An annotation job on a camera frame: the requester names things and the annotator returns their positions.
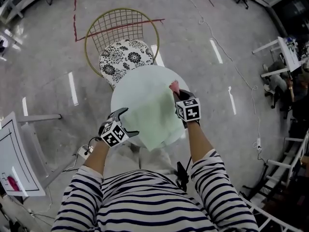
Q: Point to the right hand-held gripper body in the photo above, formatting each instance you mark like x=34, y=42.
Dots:
x=189, y=110

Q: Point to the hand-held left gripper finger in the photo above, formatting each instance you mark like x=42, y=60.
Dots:
x=130, y=134
x=119, y=113

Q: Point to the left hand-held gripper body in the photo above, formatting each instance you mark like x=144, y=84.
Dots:
x=113, y=134

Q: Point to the pink small object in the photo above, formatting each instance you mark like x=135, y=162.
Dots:
x=174, y=86

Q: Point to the person's left forearm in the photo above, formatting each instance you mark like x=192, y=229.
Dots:
x=96, y=158

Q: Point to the person's right forearm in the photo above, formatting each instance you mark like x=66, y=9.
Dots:
x=199, y=144

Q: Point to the floral seat cushion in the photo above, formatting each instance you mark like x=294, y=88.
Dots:
x=125, y=57

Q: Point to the striped long-sleeve shirt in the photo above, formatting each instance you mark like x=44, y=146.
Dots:
x=144, y=202

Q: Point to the white power strip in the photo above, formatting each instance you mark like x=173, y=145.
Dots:
x=257, y=144

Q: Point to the red floor tape line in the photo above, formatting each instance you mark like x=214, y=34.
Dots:
x=75, y=25

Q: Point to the white side table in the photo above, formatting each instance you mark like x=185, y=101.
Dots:
x=14, y=158

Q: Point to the white work desk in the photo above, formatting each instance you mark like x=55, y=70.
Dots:
x=287, y=54

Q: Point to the magenta object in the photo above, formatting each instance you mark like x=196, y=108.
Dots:
x=13, y=183

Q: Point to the white metal storage rack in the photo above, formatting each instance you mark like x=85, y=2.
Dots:
x=12, y=4

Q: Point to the white frame shelf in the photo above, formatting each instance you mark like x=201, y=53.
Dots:
x=293, y=163

